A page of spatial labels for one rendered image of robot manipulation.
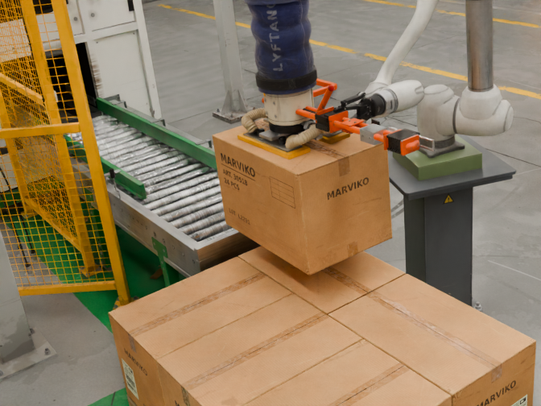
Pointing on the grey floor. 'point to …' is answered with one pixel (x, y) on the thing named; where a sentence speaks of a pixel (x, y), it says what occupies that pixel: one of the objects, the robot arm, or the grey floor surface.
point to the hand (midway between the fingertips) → (334, 119)
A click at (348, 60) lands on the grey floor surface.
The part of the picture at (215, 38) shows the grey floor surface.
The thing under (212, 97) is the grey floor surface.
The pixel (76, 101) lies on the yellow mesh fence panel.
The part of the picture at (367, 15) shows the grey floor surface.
